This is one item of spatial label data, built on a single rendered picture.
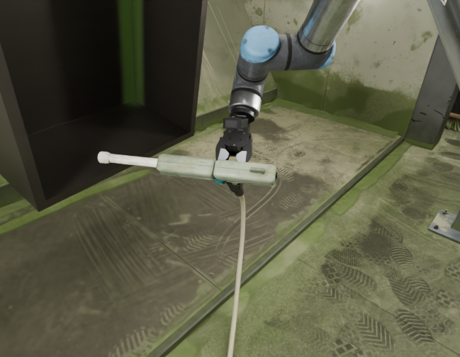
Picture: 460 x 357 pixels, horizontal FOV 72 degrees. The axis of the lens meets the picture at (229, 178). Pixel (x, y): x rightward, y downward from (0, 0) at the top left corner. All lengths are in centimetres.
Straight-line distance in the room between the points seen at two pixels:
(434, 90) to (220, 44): 152
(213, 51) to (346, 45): 96
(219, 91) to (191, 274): 157
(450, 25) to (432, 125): 228
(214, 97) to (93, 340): 178
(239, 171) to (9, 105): 51
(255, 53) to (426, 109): 179
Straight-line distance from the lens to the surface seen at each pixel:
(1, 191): 182
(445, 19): 22
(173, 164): 83
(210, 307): 116
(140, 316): 117
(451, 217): 186
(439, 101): 244
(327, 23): 78
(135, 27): 135
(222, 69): 258
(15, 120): 82
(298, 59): 87
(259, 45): 83
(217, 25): 275
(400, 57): 245
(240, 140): 85
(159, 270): 128
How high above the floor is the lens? 98
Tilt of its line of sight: 32 degrees down
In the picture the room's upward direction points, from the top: straight up
